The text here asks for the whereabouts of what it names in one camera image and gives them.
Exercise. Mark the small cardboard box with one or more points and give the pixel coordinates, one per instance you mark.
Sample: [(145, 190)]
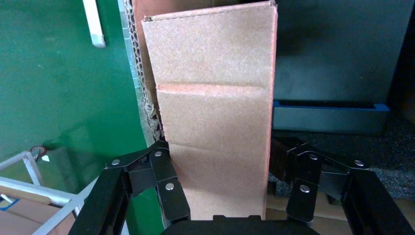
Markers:
[(210, 113)]

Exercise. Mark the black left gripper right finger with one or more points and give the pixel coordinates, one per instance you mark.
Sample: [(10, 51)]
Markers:
[(303, 201)]

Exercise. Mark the cardboard sheet with blue tape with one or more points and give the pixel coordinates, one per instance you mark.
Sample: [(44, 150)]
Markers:
[(19, 223)]

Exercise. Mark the grey metal cart frame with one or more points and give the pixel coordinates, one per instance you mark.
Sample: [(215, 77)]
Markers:
[(32, 191)]

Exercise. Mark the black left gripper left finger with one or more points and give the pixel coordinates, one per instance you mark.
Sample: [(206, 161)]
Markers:
[(168, 201)]

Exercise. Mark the large cardboard box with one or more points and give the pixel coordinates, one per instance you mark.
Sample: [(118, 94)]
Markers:
[(139, 9)]

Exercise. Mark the white pipe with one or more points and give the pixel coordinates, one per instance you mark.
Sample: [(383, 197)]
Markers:
[(94, 22)]

